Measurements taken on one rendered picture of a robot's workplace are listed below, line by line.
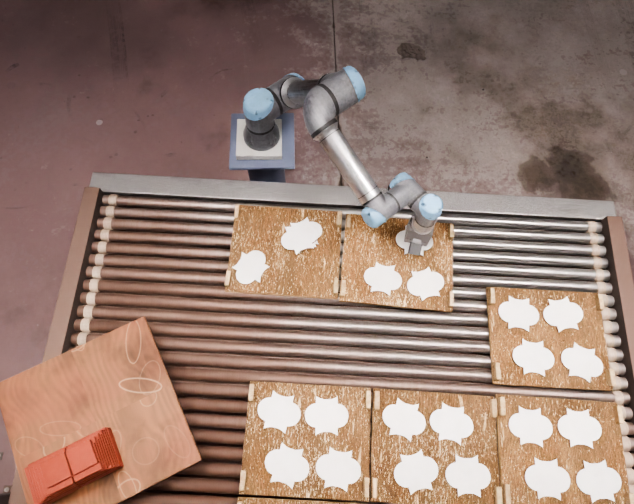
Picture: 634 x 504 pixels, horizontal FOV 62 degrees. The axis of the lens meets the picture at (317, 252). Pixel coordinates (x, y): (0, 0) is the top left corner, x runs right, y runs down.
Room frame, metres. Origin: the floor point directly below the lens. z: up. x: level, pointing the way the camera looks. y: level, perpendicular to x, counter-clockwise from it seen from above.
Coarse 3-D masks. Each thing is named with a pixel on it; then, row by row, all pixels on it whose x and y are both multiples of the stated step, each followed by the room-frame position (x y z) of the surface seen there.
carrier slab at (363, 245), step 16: (352, 224) 0.84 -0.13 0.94; (384, 224) 0.85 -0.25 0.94; (400, 224) 0.85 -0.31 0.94; (448, 224) 0.86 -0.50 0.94; (352, 240) 0.77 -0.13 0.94; (368, 240) 0.78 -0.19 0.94; (384, 240) 0.78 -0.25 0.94; (448, 240) 0.79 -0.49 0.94; (352, 256) 0.71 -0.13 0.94; (368, 256) 0.71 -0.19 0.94; (384, 256) 0.72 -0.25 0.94; (400, 256) 0.72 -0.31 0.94; (416, 256) 0.72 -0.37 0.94; (432, 256) 0.73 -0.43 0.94; (448, 256) 0.73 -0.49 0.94; (352, 272) 0.65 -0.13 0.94; (400, 272) 0.66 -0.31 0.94; (448, 272) 0.67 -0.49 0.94; (352, 288) 0.58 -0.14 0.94; (368, 288) 0.59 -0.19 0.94; (400, 288) 0.59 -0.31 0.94; (448, 288) 0.60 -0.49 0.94; (368, 304) 0.53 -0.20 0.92; (384, 304) 0.53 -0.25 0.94; (400, 304) 0.53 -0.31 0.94; (416, 304) 0.54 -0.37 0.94; (432, 304) 0.54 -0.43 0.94
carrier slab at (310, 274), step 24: (240, 216) 0.85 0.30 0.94; (264, 216) 0.85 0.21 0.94; (288, 216) 0.86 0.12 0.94; (312, 216) 0.86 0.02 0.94; (336, 216) 0.87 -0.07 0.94; (240, 240) 0.75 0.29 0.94; (264, 240) 0.75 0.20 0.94; (336, 240) 0.77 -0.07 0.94; (288, 264) 0.66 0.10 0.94; (312, 264) 0.67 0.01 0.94; (336, 264) 0.67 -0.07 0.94; (240, 288) 0.56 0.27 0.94; (264, 288) 0.57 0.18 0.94; (288, 288) 0.57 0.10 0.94; (312, 288) 0.58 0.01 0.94
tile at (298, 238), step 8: (288, 232) 0.78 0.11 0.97; (296, 232) 0.78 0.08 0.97; (304, 232) 0.78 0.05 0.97; (312, 232) 0.78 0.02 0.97; (288, 240) 0.75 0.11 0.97; (296, 240) 0.75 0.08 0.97; (304, 240) 0.75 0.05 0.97; (312, 240) 0.75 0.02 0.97; (288, 248) 0.71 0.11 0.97; (296, 248) 0.72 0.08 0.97; (304, 248) 0.72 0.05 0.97; (312, 248) 0.72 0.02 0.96
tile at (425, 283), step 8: (416, 272) 0.65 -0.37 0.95; (424, 272) 0.66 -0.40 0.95; (432, 272) 0.66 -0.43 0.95; (408, 280) 0.62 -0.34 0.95; (416, 280) 0.62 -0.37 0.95; (424, 280) 0.63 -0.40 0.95; (432, 280) 0.63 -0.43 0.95; (440, 280) 0.63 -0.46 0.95; (408, 288) 0.59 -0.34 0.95; (416, 288) 0.59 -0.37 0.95; (424, 288) 0.59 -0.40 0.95; (432, 288) 0.60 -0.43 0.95; (440, 288) 0.60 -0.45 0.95; (424, 296) 0.56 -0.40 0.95
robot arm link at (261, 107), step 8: (256, 88) 1.30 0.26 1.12; (264, 88) 1.30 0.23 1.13; (248, 96) 1.26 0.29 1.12; (256, 96) 1.26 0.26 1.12; (264, 96) 1.26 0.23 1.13; (272, 96) 1.27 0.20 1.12; (248, 104) 1.23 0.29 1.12; (256, 104) 1.23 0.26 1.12; (264, 104) 1.23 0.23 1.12; (272, 104) 1.24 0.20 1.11; (280, 104) 1.26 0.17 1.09; (248, 112) 1.20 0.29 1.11; (256, 112) 1.20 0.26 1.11; (264, 112) 1.20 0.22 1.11; (272, 112) 1.22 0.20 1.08; (280, 112) 1.24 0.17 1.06; (248, 120) 1.20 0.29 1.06; (256, 120) 1.19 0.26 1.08; (264, 120) 1.20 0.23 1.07; (272, 120) 1.22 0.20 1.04; (248, 128) 1.20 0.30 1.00; (256, 128) 1.19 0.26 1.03; (264, 128) 1.19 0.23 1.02
